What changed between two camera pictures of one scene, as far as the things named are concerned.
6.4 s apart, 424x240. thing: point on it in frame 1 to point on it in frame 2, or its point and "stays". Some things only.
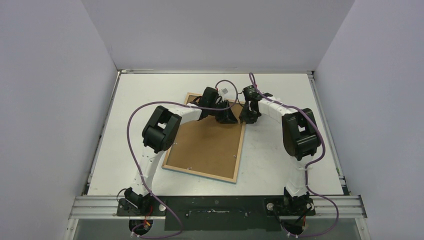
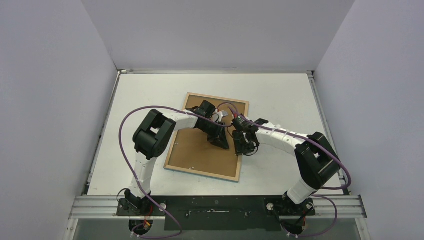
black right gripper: (250, 110) to (241, 140)
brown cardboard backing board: (208, 146) stays
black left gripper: (226, 117) to (219, 139)
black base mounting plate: (217, 213) stays
